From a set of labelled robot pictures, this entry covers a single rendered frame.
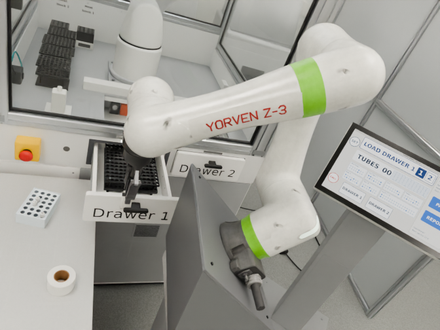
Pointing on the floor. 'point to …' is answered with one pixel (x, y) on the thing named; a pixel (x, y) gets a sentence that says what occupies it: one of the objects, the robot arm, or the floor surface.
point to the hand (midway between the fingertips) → (126, 200)
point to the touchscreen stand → (321, 275)
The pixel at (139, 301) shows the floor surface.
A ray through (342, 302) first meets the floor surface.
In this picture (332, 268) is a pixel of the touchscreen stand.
